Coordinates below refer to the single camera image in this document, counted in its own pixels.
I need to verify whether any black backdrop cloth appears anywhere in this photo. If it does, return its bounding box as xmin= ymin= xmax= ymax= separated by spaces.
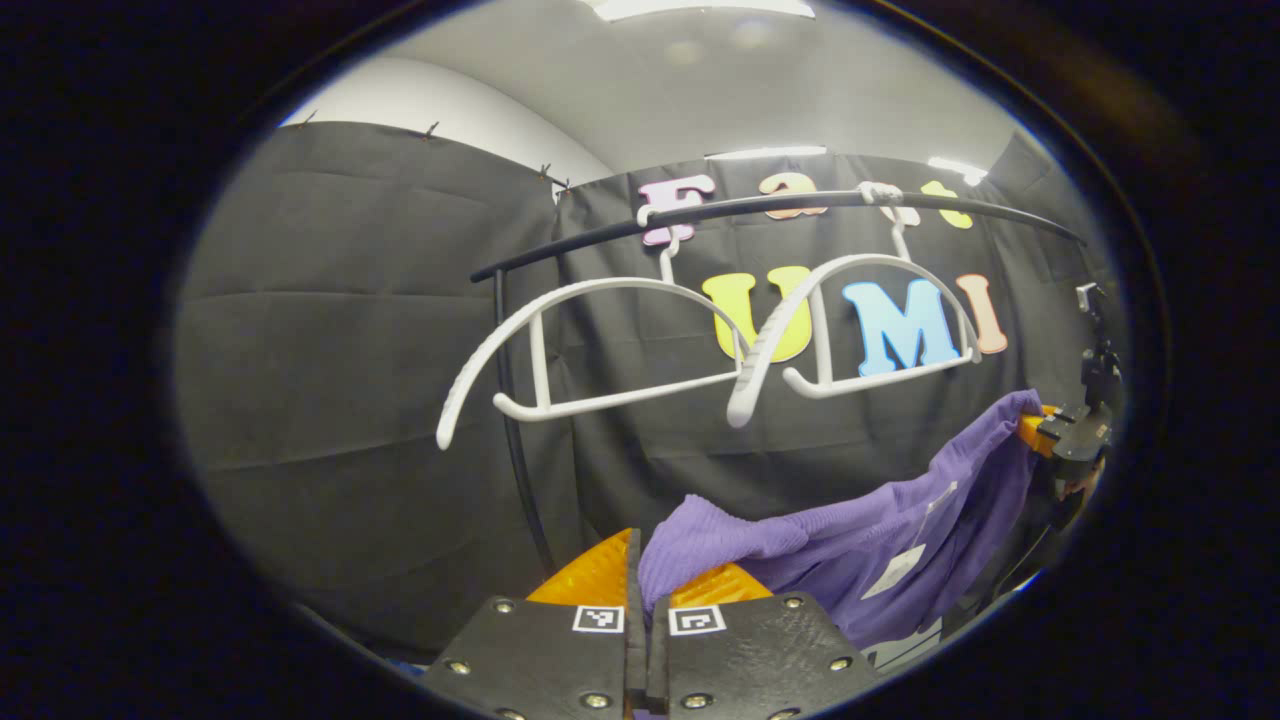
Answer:
xmin=175 ymin=120 xmax=1126 ymax=661

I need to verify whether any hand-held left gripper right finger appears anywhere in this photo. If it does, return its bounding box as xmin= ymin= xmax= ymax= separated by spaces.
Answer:
xmin=648 ymin=562 xmax=881 ymax=720

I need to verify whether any purple corduroy jacket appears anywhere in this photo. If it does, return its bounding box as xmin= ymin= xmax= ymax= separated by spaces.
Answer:
xmin=638 ymin=390 xmax=1046 ymax=651

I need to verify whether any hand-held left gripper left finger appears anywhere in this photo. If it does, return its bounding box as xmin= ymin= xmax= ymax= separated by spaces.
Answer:
xmin=420 ymin=528 xmax=646 ymax=720

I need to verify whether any white plastic hanger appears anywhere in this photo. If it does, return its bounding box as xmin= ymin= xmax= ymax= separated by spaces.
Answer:
xmin=436 ymin=205 xmax=751 ymax=451
xmin=727 ymin=182 xmax=983 ymax=429

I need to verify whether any large ceiling light panel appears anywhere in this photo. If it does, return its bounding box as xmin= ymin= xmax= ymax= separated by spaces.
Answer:
xmin=590 ymin=0 xmax=816 ymax=21

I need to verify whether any black metal clothes rack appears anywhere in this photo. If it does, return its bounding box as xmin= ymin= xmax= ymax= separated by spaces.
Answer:
xmin=470 ymin=190 xmax=1088 ymax=576

